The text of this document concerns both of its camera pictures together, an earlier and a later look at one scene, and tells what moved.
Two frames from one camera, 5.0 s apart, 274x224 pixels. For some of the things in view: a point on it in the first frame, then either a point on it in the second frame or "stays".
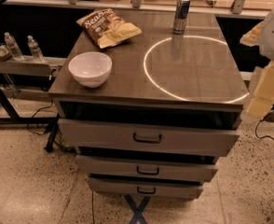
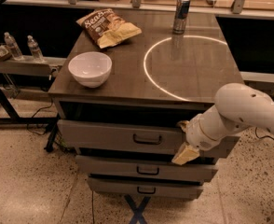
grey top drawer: x=194 y=137 stays
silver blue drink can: x=181 y=15 stays
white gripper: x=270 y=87 -> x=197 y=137
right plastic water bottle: x=35 y=49 stays
